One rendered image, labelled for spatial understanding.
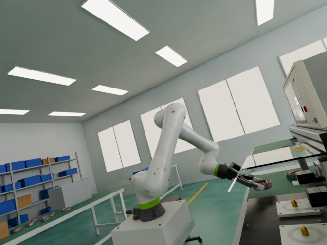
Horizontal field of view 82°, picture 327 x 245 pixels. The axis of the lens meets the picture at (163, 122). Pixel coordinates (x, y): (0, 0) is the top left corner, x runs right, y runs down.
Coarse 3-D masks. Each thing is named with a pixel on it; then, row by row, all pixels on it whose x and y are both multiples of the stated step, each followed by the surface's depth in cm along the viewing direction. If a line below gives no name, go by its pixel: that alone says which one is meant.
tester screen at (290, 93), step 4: (288, 88) 80; (292, 88) 71; (288, 92) 83; (292, 92) 74; (288, 96) 87; (292, 96) 76; (288, 100) 91; (292, 100) 80; (292, 104) 83; (292, 108) 87; (296, 112) 81; (296, 120) 88; (300, 120) 79; (304, 120) 71
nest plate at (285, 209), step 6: (276, 204) 91; (282, 204) 90; (288, 204) 88; (300, 204) 84; (282, 210) 84; (288, 210) 82; (294, 210) 80; (300, 210) 79; (306, 210) 78; (312, 210) 76; (318, 210) 75; (282, 216) 80; (288, 216) 79
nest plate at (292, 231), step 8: (304, 224) 69; (312, 224) 68; (320, 224) 66; (280, 232) 68; (288, 232) 67; (296, 232) 65; (312, 232) 63; (320, 232) 62; (288, 240) 63; (296, 240) 61; (304, 240) 60; (312, 240) 59; (320, 240) 58
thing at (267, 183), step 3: (258, 180) 119; (261, 180) 119; (264, 180) 117; (267, 180) 115; (270, 180) 114; (258, 183) 118; (261, 183) 116; (264, 183) 111; (267, 183) 110; (270, 183) 111; (267, 186) 110; (270, 186) 110; (255, 189) 113; (264, 189) 110; (267, 189) 110
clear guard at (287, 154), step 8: (304, 144) 65; (264, 152) 73; (272, 152) 68; (280, 152) 64; (288, 152) 60; (296, 152) 56; (304, 152) 53; (312, 152) 50; (320, 152) 48; (248, 160) 65; (256, 160) 61; (264, 160) 58; (272, 160) 54; (280, 160) 51; (288, 160) 50; (240, 168) 60; (248, 168) 55; (232, 184) 57
